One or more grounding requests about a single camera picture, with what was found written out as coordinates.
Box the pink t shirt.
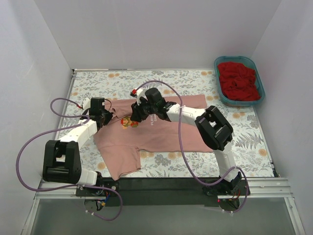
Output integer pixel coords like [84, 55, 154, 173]
[94, 94, 216, 181]

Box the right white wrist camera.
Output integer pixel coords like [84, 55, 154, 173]
[130, 88, 145, 105]

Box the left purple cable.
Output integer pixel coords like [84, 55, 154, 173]
[16, 97, 123, 221]

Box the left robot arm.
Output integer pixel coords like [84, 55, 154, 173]
[43, 97, 113, 196]

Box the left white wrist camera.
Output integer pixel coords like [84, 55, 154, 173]
[76, 97, 91, 110]

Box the aluminium frame rail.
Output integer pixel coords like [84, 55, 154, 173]
[23, 178, 305, 235]

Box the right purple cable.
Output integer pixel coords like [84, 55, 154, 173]
[134, 80, 250, 213]

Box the purple cable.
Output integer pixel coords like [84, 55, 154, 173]
[16, 97, 123, 221]
[134, 80, 250, 213]

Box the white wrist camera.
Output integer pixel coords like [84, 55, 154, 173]
[130, 88, 145, 105]
[76, 97, 91, 110]

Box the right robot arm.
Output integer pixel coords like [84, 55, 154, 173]
[130, 88, 243, 195]

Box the teal plastic basket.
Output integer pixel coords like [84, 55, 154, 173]
[214, 56, 265, 107]

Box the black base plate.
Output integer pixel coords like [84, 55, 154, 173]
[75, 177, 250, 209]

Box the red t shirt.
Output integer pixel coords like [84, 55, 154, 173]
[217, 62, 261, 101]

